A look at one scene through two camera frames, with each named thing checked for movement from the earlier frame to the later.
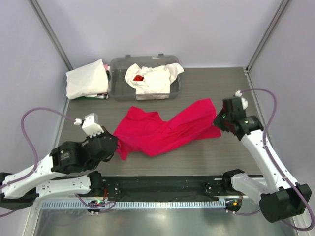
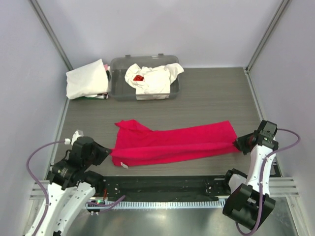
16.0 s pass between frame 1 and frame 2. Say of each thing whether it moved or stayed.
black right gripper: moved
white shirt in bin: stayed
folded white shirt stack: stayed
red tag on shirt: stayed
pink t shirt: moved
